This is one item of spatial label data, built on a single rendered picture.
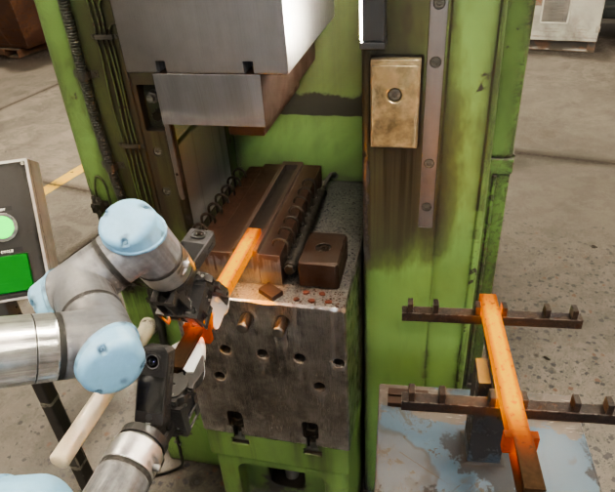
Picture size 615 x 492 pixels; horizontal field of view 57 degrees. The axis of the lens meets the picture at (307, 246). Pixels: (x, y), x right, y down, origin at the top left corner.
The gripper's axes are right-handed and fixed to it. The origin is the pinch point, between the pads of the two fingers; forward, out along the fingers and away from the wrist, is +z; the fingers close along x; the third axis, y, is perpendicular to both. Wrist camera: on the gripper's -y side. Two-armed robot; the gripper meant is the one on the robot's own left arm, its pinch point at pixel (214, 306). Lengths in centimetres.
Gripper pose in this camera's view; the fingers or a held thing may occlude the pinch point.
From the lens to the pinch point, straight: 105.7
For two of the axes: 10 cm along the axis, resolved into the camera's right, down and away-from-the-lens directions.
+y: -1.7, 8.9, -4.3
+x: 9.7, 0.8, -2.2
